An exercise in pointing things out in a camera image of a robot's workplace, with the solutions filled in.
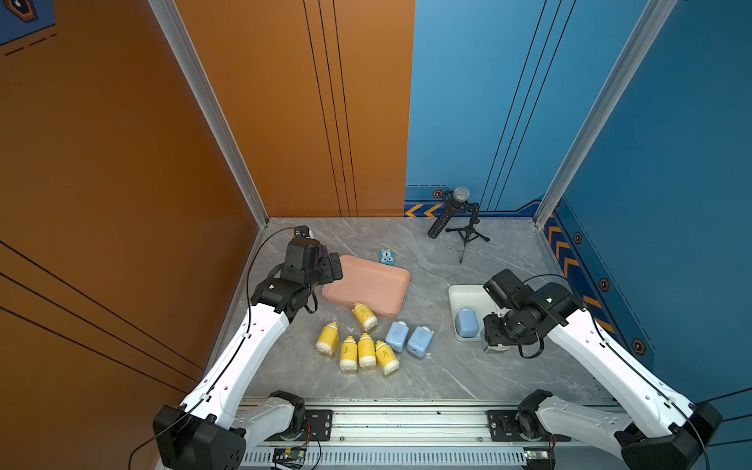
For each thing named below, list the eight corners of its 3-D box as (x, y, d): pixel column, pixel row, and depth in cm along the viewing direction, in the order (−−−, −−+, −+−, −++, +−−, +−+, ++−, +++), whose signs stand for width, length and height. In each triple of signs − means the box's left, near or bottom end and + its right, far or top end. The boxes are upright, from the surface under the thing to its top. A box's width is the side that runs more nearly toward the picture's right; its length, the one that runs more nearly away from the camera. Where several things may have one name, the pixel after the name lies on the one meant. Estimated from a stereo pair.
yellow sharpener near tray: (367, 334, 89) (366, 325, 84) (351, 317, 93) (349, 307, 88) (377, 326, 91) (376, 317, 86) (361, 309, 95) (360, 299, 90)
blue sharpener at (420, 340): (404, 352, 87) (406, 343, 82) (417, 331, 91) (419, 321, 86) (420, 362, 85) (422, 354, 80) (432, 340, 89) (435, 331, 84)
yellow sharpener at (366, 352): (359, 370, 83) (357, 362, 78) (361, 342, 89) (359, 333, 83) (375, 370, 83) (374, 362, 78) (375, 342, 89) (375, 333, 83)
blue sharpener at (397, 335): (381, 346, 87) (381, 339, 82) (392, 325, 91) (392, 317, 87) (400, 355, 85) (400, 348, 81) (409, 332, 89) (411, 325, 85)
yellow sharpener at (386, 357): (386, 378, 82) (386, 370, 76) (372, 354, 86) (370, 344, 80) (399, 370, 84) (400, 361, 78) (384, 346, 88) (384, 336, 82)
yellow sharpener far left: (319, 357, 86) (314, 349, 81) (323, 331, 91) (319, 321, 86) (338, 357, 86) (335, 349, 81) (341, 331, 91) (338, 321, 86)
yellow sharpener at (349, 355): (342, 375, 83) (339, 366, 77) (345, 345, 88) (342, 335, 83) (356, 375, 83) (354, 366, 77) (358, 345, 88) (356, 335, 83)
